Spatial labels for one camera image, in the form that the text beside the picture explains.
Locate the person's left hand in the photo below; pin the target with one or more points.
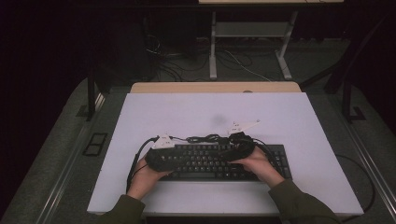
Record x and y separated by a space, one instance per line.
144 180

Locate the black keyboard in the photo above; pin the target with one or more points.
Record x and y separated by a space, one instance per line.
202 161

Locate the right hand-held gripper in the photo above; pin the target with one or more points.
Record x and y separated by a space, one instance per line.
241 149

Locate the aluminium rail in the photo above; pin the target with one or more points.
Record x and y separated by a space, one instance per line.
59 186
379 183

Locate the white board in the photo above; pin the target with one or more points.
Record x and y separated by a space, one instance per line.
218 105

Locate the black slanted stand legs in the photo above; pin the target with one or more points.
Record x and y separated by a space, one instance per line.
334 81

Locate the grey metal stand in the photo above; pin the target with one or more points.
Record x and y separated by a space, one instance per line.
249 29

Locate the round table grommet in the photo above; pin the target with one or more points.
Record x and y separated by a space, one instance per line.
247 91

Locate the person's right hand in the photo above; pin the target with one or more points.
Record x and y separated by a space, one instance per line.
258 166

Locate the black upright stand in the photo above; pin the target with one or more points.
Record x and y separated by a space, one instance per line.
91 99
346 99

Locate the black floor plate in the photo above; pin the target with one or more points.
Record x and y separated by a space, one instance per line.
95 144

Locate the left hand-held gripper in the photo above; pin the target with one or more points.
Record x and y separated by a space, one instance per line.
158 160

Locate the wooden table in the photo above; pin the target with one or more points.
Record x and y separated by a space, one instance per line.
186 87

